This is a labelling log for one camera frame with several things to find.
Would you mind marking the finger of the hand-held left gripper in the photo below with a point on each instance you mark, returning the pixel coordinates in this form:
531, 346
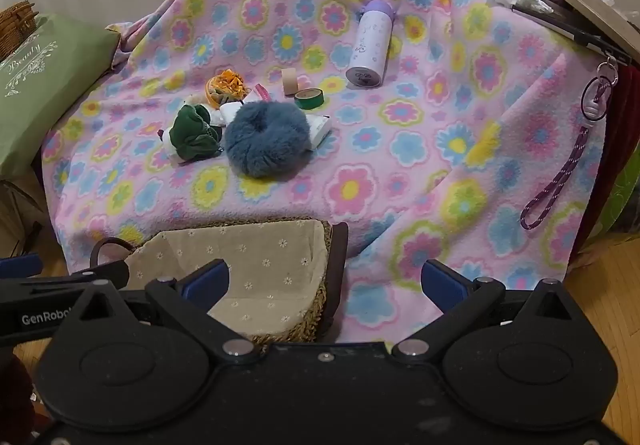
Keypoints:
20, 265
75, 279

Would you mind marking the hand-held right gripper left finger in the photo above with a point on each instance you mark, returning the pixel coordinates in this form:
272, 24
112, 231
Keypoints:
207, 281

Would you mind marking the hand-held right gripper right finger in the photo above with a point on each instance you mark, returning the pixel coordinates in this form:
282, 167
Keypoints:
442, 287

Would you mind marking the woven basket with beige lining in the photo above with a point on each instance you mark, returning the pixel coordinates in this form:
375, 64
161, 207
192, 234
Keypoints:
240, 250

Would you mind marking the green velvet scrunchie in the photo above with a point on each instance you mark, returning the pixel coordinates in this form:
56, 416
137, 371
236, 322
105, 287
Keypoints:
192, 132

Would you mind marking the blue fluffy scrunchie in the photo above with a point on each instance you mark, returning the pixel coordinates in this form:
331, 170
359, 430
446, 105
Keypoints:
265, 137

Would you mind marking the white pink striped cloth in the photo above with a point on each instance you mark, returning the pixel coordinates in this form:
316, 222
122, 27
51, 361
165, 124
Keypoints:
232, 114

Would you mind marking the white tissue pack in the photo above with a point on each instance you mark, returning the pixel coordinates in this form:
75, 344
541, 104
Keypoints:
320, 129

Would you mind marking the green tape roll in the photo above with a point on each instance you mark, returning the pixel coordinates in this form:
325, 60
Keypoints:
309, 99

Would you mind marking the beige tape roll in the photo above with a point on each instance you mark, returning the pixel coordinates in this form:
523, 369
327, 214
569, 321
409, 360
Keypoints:
289, 81

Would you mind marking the pink floral fleece blanket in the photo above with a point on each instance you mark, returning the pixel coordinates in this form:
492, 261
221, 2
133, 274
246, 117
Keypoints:
400, 150

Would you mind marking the green printed cloth bag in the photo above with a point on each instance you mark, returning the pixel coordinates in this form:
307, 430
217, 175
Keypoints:
45, 90

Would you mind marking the green patterned bag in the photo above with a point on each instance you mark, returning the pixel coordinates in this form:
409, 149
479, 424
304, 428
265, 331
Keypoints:
622, 195

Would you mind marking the dark red cloth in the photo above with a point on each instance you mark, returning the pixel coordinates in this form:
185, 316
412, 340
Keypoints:
622, 135

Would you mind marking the white key charm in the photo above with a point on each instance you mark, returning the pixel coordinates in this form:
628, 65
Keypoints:
594, 106

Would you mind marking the brown wicker basket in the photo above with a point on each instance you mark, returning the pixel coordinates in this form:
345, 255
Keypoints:
15, 25

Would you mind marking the white purple bottle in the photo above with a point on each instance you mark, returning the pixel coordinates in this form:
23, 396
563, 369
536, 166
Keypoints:
371, 42

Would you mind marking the grey flat board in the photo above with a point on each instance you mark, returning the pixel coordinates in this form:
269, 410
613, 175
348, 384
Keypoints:
590, 7

